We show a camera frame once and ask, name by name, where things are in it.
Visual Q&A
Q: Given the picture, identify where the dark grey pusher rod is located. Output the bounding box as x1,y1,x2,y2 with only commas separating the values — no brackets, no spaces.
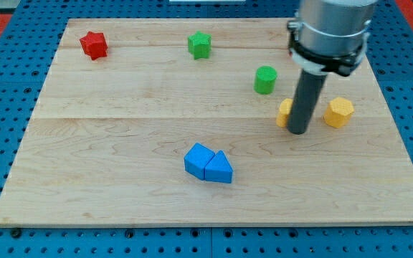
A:
287,70,327,135

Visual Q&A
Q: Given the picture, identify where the yellow heart block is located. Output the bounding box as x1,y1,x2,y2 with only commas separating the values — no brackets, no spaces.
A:
275,98,293,128

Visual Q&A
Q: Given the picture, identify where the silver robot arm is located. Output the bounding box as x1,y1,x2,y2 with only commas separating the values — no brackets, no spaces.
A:
287,0,378,135

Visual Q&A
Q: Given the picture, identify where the yellow hexagon block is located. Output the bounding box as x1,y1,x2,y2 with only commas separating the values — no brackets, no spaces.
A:
323,97,354,128

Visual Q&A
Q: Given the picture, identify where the green cylinder block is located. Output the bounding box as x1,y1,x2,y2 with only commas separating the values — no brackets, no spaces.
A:
254,66,277,95

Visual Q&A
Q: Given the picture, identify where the green star block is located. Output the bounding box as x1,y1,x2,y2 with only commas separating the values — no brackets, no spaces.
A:
187,31,212,59

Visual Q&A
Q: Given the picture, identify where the blue triangle block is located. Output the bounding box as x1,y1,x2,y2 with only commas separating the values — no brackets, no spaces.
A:
204,150,234,183

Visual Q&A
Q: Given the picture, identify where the blue cube block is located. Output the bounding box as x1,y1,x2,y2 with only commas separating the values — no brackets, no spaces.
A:
184,143,215,181

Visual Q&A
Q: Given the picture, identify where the wooden board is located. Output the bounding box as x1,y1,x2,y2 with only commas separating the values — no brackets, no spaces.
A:
0,18,413,228

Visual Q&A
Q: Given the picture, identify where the red star block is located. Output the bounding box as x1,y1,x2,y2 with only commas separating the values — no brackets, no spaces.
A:
80,32,108,60

